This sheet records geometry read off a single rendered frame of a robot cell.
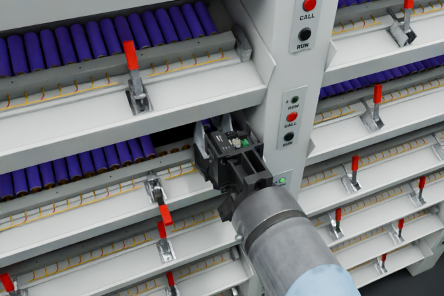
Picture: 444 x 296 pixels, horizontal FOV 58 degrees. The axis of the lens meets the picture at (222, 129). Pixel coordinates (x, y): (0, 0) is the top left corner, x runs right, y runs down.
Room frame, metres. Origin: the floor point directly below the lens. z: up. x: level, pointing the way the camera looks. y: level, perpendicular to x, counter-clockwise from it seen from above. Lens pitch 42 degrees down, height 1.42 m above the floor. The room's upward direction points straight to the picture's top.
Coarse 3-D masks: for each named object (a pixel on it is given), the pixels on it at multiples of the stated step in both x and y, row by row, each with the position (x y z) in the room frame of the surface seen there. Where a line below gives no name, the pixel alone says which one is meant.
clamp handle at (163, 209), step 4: (156, 188) 0.41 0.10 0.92; (156, 192) 0.40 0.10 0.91; (160, 192) 0.40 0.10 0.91; (156, 196) 0.40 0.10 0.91; (160, 196) 0.40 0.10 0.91; (160, 200) 0.39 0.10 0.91; (160, 204) 0.38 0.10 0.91; (164, 204) 0.38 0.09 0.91; (160, 208) 0.37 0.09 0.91; (164, 208) 0.37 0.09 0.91; (164, 212) 0.36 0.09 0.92; (168, 212) 0.36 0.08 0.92; (164, 216) 0.36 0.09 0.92; (168, 216) 0.36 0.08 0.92; (164, 220) 0.35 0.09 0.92; (168, 220) 0.35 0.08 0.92; (168, 224) 0.35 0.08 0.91
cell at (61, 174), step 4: (56, 160) 0.44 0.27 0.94; (60, 160) 0.45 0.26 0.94; (64, 160) 0.45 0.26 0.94; (56, 164) 0.44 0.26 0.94; (60, 164) 0.44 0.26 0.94; (64, 164) 0.44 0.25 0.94; (56, 168) 0.43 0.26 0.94; (60, 168) 0.43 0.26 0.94; (64, 168) 0.43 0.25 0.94; (56, 172) 0.42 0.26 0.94; (60, 172) 0.42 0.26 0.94; (64, 172) 0.43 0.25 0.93; (56, 176) 0.42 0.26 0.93; (60, 176) 0.42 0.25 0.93; (64, 176) 0.42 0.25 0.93; (68, 176) 0.42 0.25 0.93; (60, 180) 0.42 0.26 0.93; (68, 180) 0.42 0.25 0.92
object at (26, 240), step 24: (240, 120) 0.54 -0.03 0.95; (168, 144) 0.51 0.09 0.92; (192, 144) 0.51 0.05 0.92; (144, 192) 0.42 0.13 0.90; (168, 192) 0.42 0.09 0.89; (192, 192) 0.42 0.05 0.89; (216, 192) 0.44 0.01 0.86; (48, 216) 0.37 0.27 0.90; (72, 216) 0.37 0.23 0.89; (96, 216) 0.37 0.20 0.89; (120, 216) 0.38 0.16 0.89; (144, 216) 0.39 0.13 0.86; (0, 240) 0.33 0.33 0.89; (24, 240) 0.33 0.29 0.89; (48, 240) 0.33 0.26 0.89; (72, 240) 0.35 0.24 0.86; (0, 264) 0.31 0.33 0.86
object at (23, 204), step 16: (160, 160) 0.46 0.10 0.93; (176, 160) 0.46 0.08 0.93; (192, 160) 0.47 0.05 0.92; (96, 176) 0.42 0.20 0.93; (112, 176) 0.42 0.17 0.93; (128, 176) 0.43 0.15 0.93; (48, 192) 0.39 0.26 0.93; (64, 192) 0.39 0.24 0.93; (80, 192) 0.40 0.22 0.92; (0, 208) 0.36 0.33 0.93; (16, 208) 0.36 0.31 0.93; (32, 208) 0.37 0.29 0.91
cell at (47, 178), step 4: (40, 164) 0.44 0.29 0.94; (44, 164) 0.44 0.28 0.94; (48, 164) 0.44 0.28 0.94; (40, 168) 0.43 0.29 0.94; (44, 168) 0.43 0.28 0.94; (48, 168) 0.43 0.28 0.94; (52, 168) 0.44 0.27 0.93; (44, 172) 0.42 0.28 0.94; (48, 172) 0.42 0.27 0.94; (52, 172) 0.43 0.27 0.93; (44, 176) 0.42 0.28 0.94; (48, 176) 0.42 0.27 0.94; (52, 176) 0.42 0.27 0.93; (44, 180) 0.41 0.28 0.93; (48, 180) 0.41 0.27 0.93; (52, 180) 0.41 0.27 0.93; (44, 184) 0.41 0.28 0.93
